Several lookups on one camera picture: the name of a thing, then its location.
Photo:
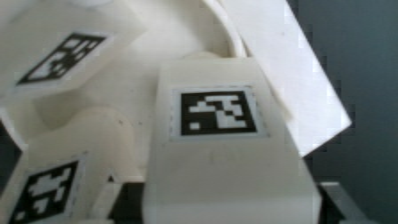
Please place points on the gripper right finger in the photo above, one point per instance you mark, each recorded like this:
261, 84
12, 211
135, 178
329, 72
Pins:
354, 216

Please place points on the white U-shaped fence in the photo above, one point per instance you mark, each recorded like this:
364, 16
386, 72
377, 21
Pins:
279, 48

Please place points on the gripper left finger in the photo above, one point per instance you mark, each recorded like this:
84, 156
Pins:
117, 205

